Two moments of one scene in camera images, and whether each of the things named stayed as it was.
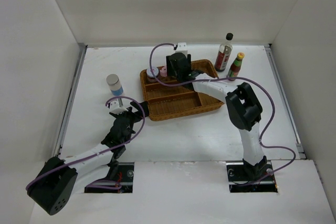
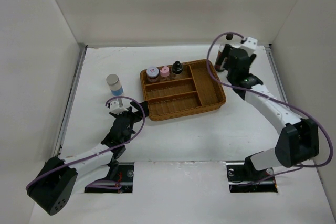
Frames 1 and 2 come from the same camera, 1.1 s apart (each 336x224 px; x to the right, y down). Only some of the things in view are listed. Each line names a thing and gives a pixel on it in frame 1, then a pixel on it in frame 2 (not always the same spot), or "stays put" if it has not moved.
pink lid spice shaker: [164, 71] stays put
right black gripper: [170, 71] to [251, 59]
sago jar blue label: [113, 81] stays put
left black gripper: [129, 113] stays put
